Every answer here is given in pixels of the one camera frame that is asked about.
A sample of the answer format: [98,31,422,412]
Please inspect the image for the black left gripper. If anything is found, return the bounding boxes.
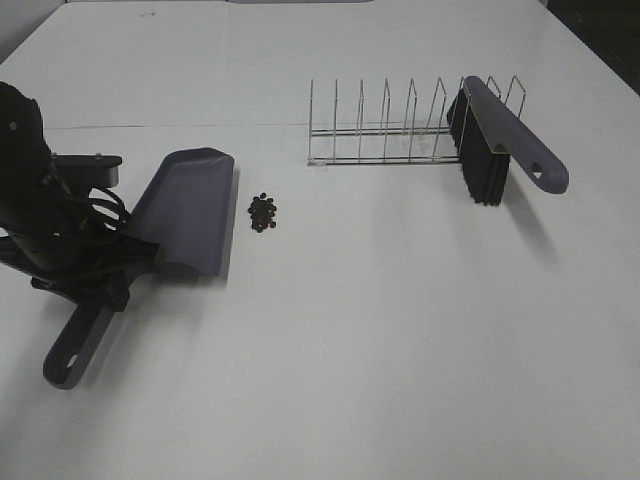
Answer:
[1,199,160,311]

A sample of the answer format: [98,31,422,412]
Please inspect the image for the purple plastic dustpan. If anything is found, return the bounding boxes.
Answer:
[43,147,234,390]

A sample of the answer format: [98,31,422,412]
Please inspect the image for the pile of coffee beans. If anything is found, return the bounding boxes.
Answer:
[247,192,277,233]

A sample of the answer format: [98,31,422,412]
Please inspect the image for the purple brush with black bristles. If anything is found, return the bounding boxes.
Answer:
[447,76,569,206]

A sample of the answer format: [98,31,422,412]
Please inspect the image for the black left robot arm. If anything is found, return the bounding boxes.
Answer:
[1,83,158,312]

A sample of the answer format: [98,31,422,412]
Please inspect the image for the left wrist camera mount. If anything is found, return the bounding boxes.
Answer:
[51,153,123,191]

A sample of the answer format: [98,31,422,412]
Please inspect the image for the chrome wire dish rack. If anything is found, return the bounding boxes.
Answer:
[305,75,528,168]

